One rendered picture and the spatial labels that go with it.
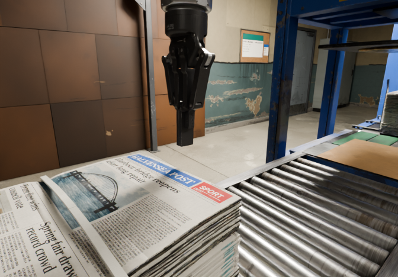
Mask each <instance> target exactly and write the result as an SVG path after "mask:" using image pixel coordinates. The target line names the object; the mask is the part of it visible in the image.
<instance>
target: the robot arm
mask: <svg viewBox="0 0 398 277"><path fill-rule="evenodd" d="M212 6H213V0H161V9H162V10H163V11H164V12H165V34H166V36H168V37H169V38H170V39H171V42H170V46H169V53H168V55H167V56H162V58H161V60H162V63H163V66H164V69H165V77H166V85H167V90H168V99H169V104H170V105H173V106H174V107H175V109H176V145H177V146H181V147H184V146H189V145H193V137H194V120H195V110H197V109H199V108H202V107H203V105H204V100H205V96H206V90H207V84H208V79H209V75H210V69H211V66H212V64H213V62H214V60H215V58H216V55H215V54H214V53H209V52H208V51H207V50H206V49H205V47H206V46H205V43H204V38H205V37H206V36H207V30H208V13H210V12H211V10H212ZM179 68H180V69H179ZM191 68H193V69H191Z"/></svg>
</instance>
